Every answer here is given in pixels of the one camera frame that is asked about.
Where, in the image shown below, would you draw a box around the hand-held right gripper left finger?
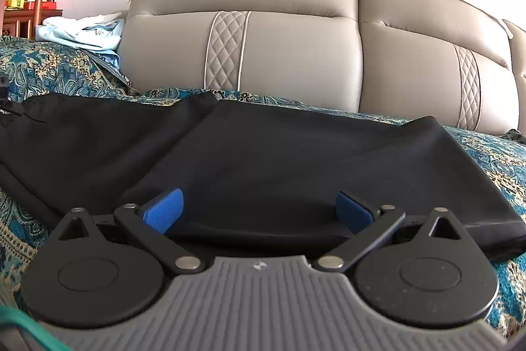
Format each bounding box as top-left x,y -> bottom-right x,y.
47,188 -> 206,275

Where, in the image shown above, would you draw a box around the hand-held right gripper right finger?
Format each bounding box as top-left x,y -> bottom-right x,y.
311,190 -> 479,273

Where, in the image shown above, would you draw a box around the black pants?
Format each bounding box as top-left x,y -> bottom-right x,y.
0,90 -> 526,263

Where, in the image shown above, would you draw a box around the blue paisley blanket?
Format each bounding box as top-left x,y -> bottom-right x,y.
0,34 -> 526,340

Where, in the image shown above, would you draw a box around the wooden cabinet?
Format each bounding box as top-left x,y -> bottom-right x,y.
2,8 -> 65,41

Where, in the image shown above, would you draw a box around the light blue shirt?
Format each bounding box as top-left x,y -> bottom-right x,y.
35,14 -> 126,79

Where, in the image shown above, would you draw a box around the grey leather sofa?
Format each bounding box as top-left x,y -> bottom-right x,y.
119,0 -> 526,138

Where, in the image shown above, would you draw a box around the green cable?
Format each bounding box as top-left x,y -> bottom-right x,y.
0,305 -> 72,351

